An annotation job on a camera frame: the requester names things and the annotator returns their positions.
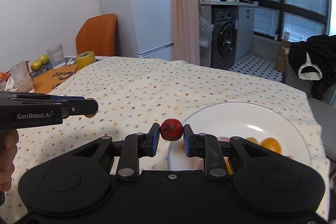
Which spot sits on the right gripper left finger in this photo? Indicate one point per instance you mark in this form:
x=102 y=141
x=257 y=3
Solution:
x=134 y=147

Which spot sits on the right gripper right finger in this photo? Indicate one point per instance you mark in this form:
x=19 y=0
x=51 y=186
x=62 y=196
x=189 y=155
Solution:
x=206 y=147

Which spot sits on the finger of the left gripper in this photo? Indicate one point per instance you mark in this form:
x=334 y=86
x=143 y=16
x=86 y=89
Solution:
x=66 y=98
x=78 y=108

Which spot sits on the small yellow kumquat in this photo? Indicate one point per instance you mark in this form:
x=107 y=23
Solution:
x=91 y=115

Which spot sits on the dark red small fruit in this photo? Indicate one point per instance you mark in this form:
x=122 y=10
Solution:
x=171 y=129

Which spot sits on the small orange kumquat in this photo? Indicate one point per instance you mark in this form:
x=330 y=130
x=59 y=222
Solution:
x=252 y=139

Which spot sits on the large orange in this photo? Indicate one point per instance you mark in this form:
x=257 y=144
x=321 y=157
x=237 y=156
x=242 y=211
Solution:
x=272 y=144

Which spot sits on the kitchen counter cabinet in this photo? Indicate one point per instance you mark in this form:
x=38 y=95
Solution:
x=246 y=16

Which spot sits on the person left hand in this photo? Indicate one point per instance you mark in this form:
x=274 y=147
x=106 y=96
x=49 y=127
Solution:
x=9 y=140

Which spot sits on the orange cat placemat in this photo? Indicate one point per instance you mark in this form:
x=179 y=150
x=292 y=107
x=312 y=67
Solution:
x=47 y=82

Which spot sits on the frosted plastic cup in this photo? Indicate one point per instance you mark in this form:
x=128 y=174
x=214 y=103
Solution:
x=22 y=78

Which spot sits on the green apple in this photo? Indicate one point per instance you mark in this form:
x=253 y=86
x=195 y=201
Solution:
x=44 y=59
x=36 y=65

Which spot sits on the clear drinking glass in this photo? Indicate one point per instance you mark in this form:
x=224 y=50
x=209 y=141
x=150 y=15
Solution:
x=56 y=56

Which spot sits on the white blue-rimmed plate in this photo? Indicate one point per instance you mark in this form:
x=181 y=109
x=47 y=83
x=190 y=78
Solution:
x=249 y=120

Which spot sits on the yellow tape roll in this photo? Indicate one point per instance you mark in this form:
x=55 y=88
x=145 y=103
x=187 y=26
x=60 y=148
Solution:
x=84 y=59

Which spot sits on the floral white tablecloth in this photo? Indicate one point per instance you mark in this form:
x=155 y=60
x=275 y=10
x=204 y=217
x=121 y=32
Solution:
x=134 y=93

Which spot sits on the orange chair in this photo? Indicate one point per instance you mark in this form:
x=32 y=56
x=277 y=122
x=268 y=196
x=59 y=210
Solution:
x=98 y=35

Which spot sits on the cardboard box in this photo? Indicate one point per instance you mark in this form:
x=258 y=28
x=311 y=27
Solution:
x=282 y=58

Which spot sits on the grey upholstered chair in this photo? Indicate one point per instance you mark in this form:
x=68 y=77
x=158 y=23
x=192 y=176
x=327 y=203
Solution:
x=323 y=109

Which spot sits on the grey washing machine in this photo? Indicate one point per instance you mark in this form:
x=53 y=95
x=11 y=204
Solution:
x=223 y=45

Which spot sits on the pink curtain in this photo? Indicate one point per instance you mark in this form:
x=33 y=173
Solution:
x=185 y=19

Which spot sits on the black jacket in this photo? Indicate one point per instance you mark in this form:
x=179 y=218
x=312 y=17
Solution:
x=314 y=60

